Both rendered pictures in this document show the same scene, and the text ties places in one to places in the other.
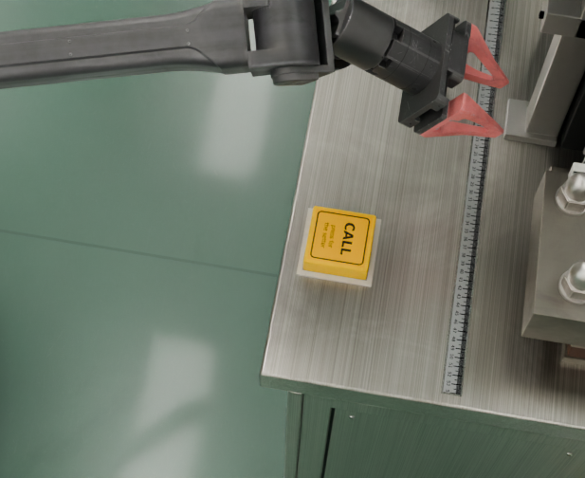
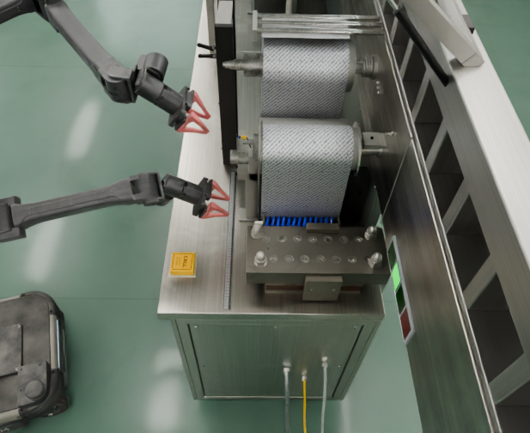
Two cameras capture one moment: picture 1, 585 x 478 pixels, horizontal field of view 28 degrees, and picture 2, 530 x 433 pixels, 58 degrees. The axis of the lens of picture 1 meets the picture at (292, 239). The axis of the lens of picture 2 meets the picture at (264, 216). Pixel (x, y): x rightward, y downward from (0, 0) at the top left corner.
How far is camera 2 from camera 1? 30 cm
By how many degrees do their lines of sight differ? 12
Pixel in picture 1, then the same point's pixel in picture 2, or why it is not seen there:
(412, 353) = (211, 297)
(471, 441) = (240, 329)
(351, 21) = (168, 181)
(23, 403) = (88, 363)
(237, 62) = (129, 198)
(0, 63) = (45, 210)
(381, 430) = (208, 331)
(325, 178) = (177, 243)
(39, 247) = (91, 301)
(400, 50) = (187, 189)
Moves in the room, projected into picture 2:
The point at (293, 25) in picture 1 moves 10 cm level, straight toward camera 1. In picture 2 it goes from (147, 184) to (147, 214)
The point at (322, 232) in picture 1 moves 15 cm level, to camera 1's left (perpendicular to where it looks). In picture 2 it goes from (175, 260) to (125, 265)
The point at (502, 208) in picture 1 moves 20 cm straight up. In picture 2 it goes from (240, 244) to (239, 204)
